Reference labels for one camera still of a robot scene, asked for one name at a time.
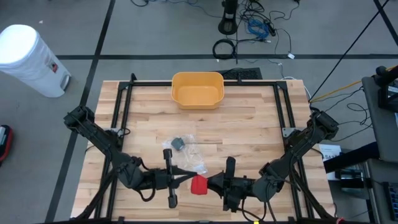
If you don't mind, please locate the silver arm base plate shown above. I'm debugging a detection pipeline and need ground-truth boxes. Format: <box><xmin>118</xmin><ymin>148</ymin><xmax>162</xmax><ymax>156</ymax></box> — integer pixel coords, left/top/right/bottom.
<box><xmin>281</xmin><ymin>126</ymin><xmax>300</xmax><ymax>138</ymax></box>
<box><xmin>105</xmin><ymin>126</ymin><xmax>124</xmax><ymax>138</ymax></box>

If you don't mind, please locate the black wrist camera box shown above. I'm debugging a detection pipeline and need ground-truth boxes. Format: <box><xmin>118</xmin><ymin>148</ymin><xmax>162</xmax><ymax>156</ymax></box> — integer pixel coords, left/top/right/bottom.
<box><xmin>151</xmin><ymin>176</ymin><xmax>170</xmax><ymax>191</ymax></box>

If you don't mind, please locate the grey desk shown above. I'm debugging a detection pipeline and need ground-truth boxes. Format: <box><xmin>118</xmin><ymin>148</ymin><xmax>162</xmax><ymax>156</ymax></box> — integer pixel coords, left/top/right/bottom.
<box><xmin>361</xmin><ymin>75</ymin><xmax>398</xmax><ymax>164</ymax></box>

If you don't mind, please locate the black stand base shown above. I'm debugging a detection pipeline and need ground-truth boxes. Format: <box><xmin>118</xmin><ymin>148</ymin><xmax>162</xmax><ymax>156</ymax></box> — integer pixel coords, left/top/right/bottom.
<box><xmin>217</xmin><ymin>0</ymin><xmax>239</xmax><ymax>35</ymax></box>

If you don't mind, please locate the black coiled cable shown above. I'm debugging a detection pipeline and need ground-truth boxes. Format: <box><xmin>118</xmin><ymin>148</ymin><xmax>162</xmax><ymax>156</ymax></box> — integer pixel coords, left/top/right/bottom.
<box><xmin>211</xmin><ymin>38</ymin><xmax>236</xmax><ymax>60</ymax></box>

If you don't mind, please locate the grey equipment cabinet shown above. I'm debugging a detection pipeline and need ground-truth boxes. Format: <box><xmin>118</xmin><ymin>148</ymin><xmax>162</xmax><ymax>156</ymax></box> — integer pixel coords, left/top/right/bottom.
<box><xmin>334</xmin><ymin>158</ymin><xmax>398</xmax><ymax>224</ymax></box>

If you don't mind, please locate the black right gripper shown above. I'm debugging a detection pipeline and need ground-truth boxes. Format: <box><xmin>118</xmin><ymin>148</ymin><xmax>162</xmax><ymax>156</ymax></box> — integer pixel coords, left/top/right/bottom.
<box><xmin>206</xmin><ymin>156</ymin><xmax>261</xmax><ymax>213</ymax></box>

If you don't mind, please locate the black perforated mat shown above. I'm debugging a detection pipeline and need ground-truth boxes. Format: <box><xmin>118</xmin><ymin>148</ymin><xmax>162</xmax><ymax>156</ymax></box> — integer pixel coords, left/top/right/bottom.
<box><xmin>216</xmin><ymin>67</ymin><xmax>264</xmax><ymax>81</ymax></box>

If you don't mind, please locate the clear plastic zip bag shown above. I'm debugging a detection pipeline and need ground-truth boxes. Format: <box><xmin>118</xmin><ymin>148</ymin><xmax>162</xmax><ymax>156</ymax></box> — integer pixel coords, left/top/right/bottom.
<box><xmin>161</xmin><ymin>133</ymin><xmax>209</xmax><ymax>175</ymax></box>

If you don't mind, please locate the yellow plastic bin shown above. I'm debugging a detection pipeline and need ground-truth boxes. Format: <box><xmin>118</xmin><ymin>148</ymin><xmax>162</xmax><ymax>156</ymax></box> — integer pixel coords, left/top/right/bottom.
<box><xmin>170</xmin><ymin>71</ymin><xmax>226</xmax><ymax>111</ymax></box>

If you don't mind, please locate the red and black device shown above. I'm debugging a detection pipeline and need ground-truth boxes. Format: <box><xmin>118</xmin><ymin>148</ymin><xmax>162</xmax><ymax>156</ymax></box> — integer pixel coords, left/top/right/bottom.
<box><xmin>0</xmin><ymin>124</ymin><xmax>14</xmax><ymax>163</ymax></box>

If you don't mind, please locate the white trash can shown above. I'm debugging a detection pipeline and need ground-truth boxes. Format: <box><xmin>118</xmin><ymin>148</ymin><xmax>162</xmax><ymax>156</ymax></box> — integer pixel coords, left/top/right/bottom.
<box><xmin>0</xmin><ymin>24</ymin><xmax>72</xmax><ymax>98</ymax></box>

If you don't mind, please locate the yellow cable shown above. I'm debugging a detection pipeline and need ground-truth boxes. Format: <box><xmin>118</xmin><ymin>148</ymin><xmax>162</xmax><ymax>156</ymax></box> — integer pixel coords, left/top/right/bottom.
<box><xmin>308</xmin><ymin>64</ymin><xmax>398</xmax><ymax>104</ymax></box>

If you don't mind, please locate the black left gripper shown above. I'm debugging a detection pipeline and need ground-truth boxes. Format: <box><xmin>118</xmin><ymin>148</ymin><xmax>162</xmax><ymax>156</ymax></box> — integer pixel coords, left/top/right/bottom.
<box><xmin>142</xmin><ymin>148</ymin><xmax>198</xmax><ymax>210</ymax></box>

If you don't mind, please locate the red bandage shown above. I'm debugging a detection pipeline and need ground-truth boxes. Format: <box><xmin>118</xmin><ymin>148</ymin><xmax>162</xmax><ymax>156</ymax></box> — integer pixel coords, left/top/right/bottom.
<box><xmin>190</xmin><ymin>174</ymin><xmax>208</xmax><ymax>196</ymax></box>

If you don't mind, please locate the dark green bandage roll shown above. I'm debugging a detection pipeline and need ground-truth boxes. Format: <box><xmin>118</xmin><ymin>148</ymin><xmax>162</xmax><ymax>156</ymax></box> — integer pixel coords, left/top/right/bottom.
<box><xmin>170</xmin><ymin>136</ymin><xmax>187</xmax><ymax>152</ymax></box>

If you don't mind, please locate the blue cable bundle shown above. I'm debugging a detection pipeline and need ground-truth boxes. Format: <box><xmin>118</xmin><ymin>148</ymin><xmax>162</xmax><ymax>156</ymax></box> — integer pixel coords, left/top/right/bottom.
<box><xmin>246</xmin><ymin>17</ymin><xmax>271</xmax><ymax>40</ymax></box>

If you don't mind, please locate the thin black slanted pole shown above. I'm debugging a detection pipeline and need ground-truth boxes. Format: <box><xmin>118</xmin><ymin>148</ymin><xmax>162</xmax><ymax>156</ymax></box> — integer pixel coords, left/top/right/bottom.
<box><xmin>308</xmin><ymin>0</ymin><xmax>391</xmax><ymax>103</ymax></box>

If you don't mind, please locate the white paper label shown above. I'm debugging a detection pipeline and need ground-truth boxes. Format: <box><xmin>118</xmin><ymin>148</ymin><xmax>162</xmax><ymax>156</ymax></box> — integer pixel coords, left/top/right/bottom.
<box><xmin>318</xmin><ymin>143</ymin><xmax>343</xmax><ymax>163</ymax></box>

